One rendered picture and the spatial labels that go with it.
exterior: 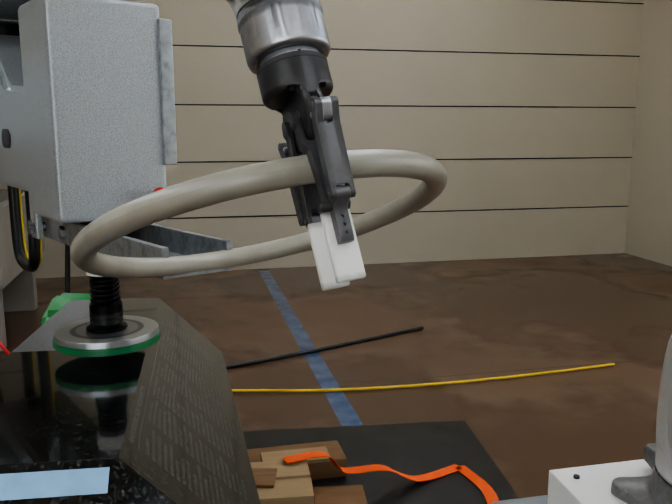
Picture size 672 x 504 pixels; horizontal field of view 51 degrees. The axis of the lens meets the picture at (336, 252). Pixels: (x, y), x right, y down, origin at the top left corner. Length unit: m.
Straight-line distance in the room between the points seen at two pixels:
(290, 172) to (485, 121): 6.33
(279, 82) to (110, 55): 0.76
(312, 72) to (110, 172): 0.78
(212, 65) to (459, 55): 2.30
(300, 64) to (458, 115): 6.19
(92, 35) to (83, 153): 0.22
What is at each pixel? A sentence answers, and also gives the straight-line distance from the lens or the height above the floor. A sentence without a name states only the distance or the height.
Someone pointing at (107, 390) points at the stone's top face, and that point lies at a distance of 1.39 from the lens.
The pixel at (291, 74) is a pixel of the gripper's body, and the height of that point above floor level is 1.36.
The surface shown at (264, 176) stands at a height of 1.26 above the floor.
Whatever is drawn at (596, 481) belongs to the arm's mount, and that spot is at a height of 0.86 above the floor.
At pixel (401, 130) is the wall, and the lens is 6.69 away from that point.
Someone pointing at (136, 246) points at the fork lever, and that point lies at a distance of 1.18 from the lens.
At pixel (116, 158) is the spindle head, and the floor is 1.25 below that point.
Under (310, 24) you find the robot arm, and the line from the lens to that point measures 0.73.
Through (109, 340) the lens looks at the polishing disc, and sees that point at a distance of 1.49.
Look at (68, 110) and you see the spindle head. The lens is 1.40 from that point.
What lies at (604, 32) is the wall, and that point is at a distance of 7.63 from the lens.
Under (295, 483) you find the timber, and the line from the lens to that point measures 2.31.
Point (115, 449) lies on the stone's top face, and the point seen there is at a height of 0.83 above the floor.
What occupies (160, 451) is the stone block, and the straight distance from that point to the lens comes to 1.25.
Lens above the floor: 1.31
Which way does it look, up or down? 10 degrees down
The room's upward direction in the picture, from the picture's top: straight up
